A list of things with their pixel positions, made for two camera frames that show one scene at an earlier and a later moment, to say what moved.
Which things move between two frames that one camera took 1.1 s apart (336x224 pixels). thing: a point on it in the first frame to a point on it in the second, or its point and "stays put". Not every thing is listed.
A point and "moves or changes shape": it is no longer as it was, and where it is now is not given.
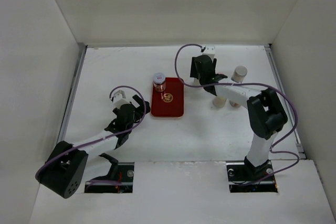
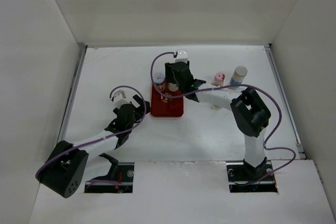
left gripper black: x=139 y=102 stays put
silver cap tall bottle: x=196 y=82 moves or changes shape
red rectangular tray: x=169 y=103 stays put
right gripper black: x=193 y=72 to x=169 y=71
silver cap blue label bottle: x=239 y=74 stays put
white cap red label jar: x=159 y=82 stays put
